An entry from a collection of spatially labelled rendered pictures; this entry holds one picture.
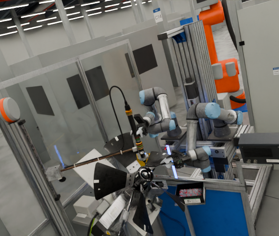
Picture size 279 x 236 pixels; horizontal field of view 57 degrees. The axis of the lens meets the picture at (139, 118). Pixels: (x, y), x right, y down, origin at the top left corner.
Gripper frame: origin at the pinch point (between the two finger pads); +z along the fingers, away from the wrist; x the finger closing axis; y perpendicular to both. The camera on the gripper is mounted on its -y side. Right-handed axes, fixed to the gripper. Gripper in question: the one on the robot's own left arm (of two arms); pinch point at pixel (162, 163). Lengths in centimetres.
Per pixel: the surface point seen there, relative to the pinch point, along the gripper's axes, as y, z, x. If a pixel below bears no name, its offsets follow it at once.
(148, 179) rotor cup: 16.4, 12.3, -2.9
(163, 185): 2.4, 4.0, 17.5
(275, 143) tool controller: 27, -70, -8
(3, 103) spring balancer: -2, 81, -76
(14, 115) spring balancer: -3, 80, -67
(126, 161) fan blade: 1.4, 23.8, -11.9
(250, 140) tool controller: 16, -59, -7
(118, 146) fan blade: -6.7, 26.4, -20.4
